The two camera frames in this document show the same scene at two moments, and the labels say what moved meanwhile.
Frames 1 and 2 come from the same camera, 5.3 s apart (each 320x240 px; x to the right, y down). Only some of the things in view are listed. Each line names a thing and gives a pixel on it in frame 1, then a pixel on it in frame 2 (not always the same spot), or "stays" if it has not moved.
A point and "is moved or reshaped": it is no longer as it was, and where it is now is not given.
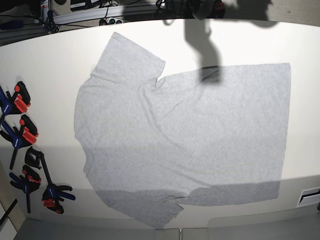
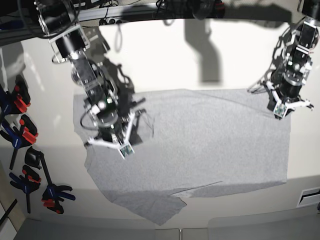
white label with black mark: [308, 197] stays
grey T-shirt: [209, 136] is moved or reshaped
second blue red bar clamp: [24, 136] stays
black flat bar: [14, 202] stays
